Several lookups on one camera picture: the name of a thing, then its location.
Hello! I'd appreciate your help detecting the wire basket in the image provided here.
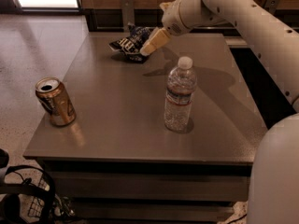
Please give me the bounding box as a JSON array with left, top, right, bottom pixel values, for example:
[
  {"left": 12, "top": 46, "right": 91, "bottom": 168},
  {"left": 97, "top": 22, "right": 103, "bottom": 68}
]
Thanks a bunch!
[{"left": 28, "top": 177, "right": 50, "bottom": 218}]

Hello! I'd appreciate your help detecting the left metal wall bracket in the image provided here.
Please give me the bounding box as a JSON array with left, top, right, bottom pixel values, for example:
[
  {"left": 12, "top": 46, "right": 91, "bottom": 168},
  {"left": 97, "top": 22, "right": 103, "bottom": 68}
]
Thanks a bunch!
[{"left": 121, "top": 0, "right": 135, "bottom": 32}]

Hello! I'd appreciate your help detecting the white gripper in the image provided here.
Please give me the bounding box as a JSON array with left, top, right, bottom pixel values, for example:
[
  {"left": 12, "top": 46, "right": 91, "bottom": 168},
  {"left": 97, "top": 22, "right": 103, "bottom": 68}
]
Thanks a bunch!
[{"left": 140, "top": 0, "right": 193, "bottom": 56}]

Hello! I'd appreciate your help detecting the black cable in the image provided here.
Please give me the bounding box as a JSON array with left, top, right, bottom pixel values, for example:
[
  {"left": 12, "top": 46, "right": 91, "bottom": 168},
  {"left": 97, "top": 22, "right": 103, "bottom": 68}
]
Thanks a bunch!
[{"left": 226, "top": 214, "right": 249, "bottom": 224}]

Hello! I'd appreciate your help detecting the grey drawer cabinet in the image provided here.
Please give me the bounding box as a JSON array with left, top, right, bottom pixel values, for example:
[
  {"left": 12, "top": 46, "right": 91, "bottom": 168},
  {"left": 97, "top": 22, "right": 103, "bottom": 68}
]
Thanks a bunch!
[{"left": 24, "top": 35, "right": 266, "bottom": 223}]

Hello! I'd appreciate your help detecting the clear plastic water bottle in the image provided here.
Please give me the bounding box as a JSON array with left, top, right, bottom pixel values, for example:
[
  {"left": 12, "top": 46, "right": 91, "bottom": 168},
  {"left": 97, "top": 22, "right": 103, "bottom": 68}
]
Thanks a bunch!
[{"left": 164, "top": 56, "right": 197, "bottom": 133}]

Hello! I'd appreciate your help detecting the blue chip bag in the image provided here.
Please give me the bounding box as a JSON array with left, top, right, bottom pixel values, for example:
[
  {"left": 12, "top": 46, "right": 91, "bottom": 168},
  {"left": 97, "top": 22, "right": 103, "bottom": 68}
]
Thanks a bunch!
[{"left": 108, "top": 23, "right": 152, "bottom": 63}]

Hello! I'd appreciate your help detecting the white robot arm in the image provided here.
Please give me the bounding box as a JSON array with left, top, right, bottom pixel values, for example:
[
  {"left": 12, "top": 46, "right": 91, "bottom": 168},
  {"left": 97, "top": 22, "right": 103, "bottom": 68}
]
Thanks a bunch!
[{"left": 141, "top": 0, "right": 299, "bottom": 224}]

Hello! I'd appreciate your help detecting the orange soda can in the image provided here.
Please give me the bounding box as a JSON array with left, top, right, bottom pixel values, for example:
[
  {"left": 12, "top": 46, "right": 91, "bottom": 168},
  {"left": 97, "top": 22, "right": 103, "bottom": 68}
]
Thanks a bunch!
[{"left": 36, "top": 77, "right": 77, "bottom": 126}]

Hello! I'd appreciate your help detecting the black chair frame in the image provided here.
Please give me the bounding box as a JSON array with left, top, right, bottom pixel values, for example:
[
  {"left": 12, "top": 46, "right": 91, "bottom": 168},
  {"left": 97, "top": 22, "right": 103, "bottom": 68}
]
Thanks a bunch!
[{"left": 0, "top": 148, "right": 57, "bottom": 224}]

